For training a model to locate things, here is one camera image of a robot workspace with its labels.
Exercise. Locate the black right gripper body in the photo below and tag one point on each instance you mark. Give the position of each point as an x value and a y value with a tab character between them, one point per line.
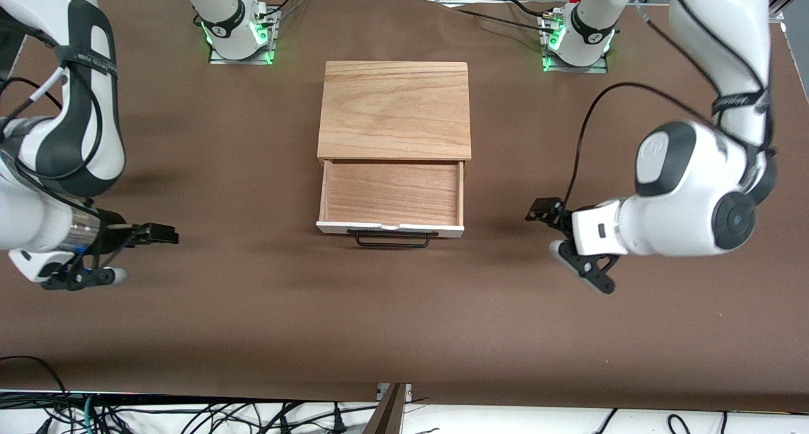
112	226

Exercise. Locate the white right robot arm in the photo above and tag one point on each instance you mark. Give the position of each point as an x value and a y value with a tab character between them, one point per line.
31	225

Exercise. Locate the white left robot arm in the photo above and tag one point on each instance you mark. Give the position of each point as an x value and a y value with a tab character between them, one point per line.
682	200

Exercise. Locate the wooden drawer cabinet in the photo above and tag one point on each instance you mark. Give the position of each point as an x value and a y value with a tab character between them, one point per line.
395	105

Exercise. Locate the brown table cover sheet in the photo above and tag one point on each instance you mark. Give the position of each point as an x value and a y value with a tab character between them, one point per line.
404	307

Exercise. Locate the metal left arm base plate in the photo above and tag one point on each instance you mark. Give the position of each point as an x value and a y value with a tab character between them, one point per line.
578	69

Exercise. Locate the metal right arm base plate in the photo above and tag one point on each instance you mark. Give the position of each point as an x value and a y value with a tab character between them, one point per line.
243	60

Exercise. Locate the silver metal bracket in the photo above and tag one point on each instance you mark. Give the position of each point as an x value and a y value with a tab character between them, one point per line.
381	391

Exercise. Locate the dark slanted post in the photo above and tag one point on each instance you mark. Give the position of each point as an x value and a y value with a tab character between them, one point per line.
389	418

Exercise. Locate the aluminium frame profile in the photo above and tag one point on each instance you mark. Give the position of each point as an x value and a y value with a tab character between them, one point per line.
780	7

